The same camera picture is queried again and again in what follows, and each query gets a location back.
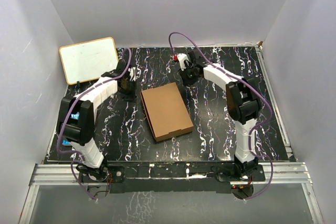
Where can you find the brown cardboard box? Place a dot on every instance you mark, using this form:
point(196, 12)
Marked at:
point(166, 112)

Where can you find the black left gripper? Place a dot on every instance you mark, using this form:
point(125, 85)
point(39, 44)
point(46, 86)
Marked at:
point(132, 97)

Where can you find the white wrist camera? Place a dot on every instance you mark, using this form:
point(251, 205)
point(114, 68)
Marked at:
point(181, 58)
point(132, 73)

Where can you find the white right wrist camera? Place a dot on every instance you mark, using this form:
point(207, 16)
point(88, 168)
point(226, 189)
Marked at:
point(181, 58)

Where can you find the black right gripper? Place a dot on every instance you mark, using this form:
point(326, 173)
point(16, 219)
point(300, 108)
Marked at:
point(187, 82)

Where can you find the small orange-framed whiteboard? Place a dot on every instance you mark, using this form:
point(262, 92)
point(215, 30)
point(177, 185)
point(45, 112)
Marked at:
point(87, 61)

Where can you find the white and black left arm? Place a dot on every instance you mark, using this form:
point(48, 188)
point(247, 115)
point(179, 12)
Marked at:
point(86, 103)

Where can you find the blue treehouse book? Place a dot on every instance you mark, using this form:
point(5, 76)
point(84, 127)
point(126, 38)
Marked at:
point(67, 142)

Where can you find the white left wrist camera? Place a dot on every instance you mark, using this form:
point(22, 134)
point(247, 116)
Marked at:
point(132, 73)

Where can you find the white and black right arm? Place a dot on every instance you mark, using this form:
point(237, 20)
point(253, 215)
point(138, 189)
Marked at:
point(243, 105)

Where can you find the black mounting base bracket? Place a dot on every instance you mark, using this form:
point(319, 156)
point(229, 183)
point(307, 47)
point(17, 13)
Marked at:
point(221, 177)

